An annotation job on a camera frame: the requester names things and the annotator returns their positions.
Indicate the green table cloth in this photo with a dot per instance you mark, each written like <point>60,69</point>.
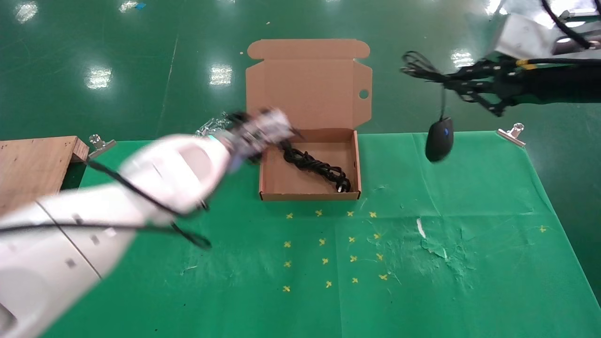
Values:
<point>469,305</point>

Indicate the silver metal binder clip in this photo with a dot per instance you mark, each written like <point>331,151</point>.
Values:
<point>104,148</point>
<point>512,136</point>

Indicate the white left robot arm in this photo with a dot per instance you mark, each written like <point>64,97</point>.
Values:
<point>70,244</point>

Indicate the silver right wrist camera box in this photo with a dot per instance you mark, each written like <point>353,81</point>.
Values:
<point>526,35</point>

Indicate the clear plastic wrapper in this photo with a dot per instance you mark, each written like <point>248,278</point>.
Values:
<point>209,126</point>

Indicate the open brown cardboard box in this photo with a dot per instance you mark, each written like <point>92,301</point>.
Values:
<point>310,84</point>

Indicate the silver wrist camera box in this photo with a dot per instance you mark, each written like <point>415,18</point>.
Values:
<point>526,35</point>
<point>274,124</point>

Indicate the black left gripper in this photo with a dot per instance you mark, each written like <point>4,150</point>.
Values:
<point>244,136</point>

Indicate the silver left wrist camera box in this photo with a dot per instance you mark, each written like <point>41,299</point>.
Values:
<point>274,124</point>

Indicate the brown wooden board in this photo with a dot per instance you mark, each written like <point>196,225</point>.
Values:
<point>33,164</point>

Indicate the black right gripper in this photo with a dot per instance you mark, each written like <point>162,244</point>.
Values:
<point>554,84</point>

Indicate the small blue tape piece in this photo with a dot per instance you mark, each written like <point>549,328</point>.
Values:
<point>139,5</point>

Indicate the grey metal stand foot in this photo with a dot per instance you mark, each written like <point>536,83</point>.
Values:
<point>584,14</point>

